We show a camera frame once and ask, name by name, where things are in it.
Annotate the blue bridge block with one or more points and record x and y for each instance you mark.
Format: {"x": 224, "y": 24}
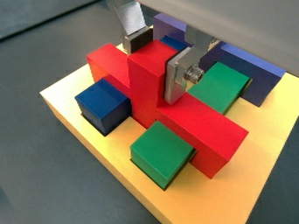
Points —
{"x": 105, "y": 105}

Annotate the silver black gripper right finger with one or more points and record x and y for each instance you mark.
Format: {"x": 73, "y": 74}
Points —
{"x": 182, "y": 66}

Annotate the yellow puzzle board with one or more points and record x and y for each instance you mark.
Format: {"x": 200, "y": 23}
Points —
{"x": 217, "y": 188}

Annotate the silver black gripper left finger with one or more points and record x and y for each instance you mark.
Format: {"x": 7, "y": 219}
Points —
{"x": 137, "y": 33}

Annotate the purple cross-shaped block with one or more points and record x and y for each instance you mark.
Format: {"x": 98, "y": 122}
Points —
{"x": 264, "y": 73}

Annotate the red cross-shaped block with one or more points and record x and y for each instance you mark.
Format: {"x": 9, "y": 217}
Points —
{"x": 138, "y": 74}

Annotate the green bridge block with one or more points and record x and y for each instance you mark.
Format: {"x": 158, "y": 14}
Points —
{"x": 176, "y": 145}

